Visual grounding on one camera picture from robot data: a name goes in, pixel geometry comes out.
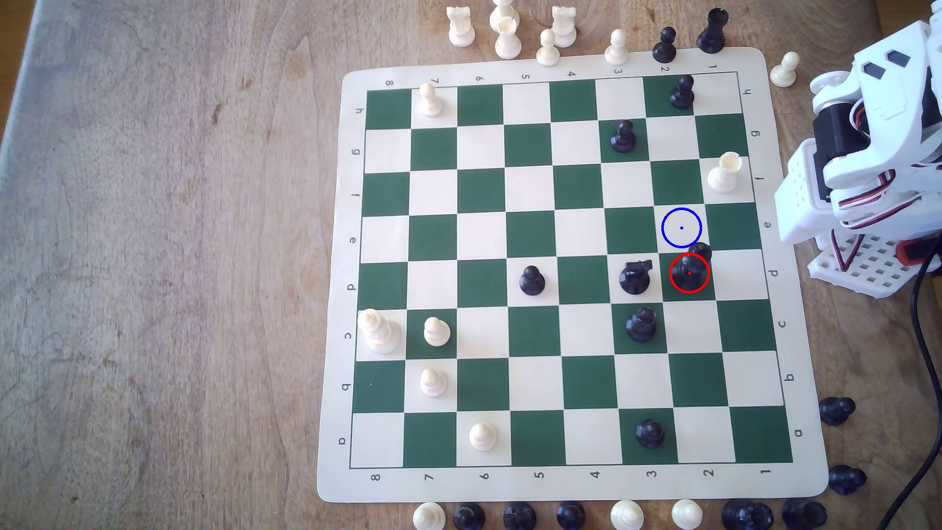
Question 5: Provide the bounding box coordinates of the white chess rook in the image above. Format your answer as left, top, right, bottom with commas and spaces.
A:
707, 152, 743, 194
551, 6, 578, 49
446, 6, 476, 48
495, 18, 523, 60

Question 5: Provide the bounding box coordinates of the wide black chess piece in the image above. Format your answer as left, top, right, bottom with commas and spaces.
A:
721, 499, 775, 530
782, 498, 829, 530

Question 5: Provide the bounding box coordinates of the tall black chess piece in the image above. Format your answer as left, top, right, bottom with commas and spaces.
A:
670, 241, 713, 294

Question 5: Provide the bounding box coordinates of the black power cable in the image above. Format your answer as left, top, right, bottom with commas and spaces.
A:
876, 239, 942, 530

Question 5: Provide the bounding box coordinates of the black chess knight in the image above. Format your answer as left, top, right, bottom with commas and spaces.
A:
619, 259, 654, 296

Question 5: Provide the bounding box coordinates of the tall white chess piece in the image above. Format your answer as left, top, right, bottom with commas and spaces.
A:
358, 308, 402, 355
490, 0, 521, 33

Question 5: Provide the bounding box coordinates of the red black plug connector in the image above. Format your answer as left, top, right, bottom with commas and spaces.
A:
896, 237, 933, 267

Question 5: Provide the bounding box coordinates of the green white chess board mat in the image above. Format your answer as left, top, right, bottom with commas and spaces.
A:
316, 46, 830, 504

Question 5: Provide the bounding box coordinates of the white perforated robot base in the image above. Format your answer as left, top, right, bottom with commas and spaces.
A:
807, 233, 934, 300

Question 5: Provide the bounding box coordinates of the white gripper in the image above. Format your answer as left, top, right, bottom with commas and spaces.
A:
852, 21, 942, 150

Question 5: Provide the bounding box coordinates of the black pawn c3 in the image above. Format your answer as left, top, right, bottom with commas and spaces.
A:
626, 307, 659, 343

